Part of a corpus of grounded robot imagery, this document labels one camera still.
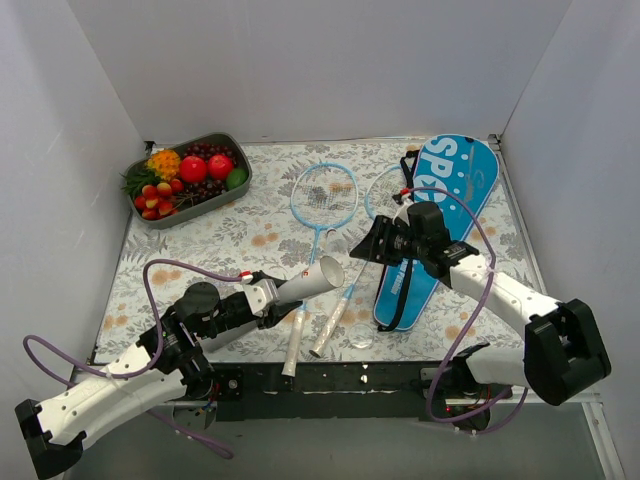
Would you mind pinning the blue racket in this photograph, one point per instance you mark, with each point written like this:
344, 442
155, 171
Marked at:
360, 270
325, 196

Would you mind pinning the grey fruit tray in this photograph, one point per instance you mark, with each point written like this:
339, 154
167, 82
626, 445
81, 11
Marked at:
198, 198

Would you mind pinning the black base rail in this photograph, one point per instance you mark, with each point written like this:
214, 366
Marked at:
322, 390

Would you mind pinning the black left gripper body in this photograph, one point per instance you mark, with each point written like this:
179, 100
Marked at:
270, 310

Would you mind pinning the small red yellow fruits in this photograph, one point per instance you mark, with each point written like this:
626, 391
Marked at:
159, 201

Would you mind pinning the blue racket left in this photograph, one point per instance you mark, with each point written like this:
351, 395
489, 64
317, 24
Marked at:
325, 196

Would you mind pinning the orange flower fruit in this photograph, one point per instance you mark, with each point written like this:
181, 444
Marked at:
164, 164

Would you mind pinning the blue racket bag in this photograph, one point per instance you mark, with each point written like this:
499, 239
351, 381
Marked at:
457, 173

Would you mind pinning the white plastic shuttlecock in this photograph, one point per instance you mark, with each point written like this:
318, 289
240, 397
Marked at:
335, 243

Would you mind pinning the floral tablecloth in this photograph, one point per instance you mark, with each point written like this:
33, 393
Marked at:
258, 232

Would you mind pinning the red apple right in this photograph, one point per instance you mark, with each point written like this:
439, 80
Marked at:
220, 166

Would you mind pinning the white shuttlecock tube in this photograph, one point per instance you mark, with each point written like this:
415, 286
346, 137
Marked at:
324, 275

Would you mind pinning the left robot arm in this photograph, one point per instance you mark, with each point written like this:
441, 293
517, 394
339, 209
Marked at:
167, 362

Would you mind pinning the red apple left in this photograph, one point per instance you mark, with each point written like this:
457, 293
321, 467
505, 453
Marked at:
193, 169

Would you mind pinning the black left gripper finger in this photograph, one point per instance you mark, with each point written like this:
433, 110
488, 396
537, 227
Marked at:
276, 313
265, 282

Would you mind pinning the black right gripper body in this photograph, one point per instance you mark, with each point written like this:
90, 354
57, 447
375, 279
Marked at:
383, 242

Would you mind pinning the blue racket right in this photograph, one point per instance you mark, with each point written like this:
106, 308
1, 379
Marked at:
360, 270

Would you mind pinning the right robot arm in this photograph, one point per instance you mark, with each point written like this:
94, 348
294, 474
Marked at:
563, 351

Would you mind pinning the green lime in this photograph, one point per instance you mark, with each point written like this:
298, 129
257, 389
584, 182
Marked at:
236, 178

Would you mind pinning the red apple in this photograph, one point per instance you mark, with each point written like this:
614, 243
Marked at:
220, 166
193, 169

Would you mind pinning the dark grape bunch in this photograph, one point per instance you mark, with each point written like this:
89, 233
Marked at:
207, 150

